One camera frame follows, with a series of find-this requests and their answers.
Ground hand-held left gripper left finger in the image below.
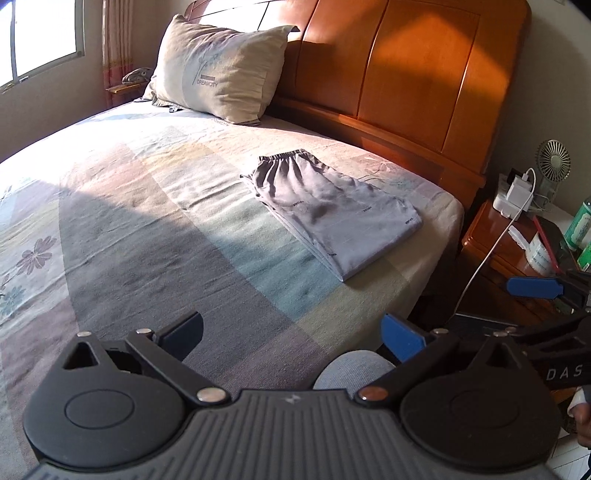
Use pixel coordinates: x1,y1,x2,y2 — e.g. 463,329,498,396
62,311,232,409

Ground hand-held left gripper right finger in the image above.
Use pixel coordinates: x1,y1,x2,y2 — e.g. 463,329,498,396
353,314,525,409

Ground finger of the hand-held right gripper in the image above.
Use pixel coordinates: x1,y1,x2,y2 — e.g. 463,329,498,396
506,270,591,315
450,311,591,354

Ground grey printed pants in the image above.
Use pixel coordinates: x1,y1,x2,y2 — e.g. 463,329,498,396
240,148,423,283

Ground person's right hand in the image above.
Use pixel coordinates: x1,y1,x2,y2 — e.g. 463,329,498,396
566,388,591,449

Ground white printed roll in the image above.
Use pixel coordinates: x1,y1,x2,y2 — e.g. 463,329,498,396
526,235,555,273

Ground red-edged dark tablet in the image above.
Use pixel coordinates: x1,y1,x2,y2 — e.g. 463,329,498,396
533,216,578,276

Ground wooden nightstand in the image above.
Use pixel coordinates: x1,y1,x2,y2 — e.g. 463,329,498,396
457,198,591,326

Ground white socket block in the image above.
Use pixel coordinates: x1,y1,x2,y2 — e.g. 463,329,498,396
493,173,546,220

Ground white charger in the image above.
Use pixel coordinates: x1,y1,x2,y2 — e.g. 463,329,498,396
505,178,536,209

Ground pastel flowered bed sheet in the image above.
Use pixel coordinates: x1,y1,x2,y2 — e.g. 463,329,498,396
0,99,465,480

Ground small desk fan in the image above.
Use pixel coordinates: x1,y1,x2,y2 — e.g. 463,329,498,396
536,140,572,208

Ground orange wooden headboard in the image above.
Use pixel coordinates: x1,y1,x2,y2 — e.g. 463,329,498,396
185,0,532,213

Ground wooden bedside shelf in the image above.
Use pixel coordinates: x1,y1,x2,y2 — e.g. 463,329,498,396
105,82,151,99

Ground large cream printed pillow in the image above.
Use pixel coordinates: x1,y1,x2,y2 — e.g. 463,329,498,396
143,14,296,125

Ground pink patterned curtain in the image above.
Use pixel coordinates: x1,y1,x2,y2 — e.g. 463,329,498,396
102,0,139,109

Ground bright window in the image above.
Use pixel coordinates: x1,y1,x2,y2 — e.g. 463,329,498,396
0,0,86,93

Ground white charging cable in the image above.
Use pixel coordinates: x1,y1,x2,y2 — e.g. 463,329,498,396
455,167,539,315

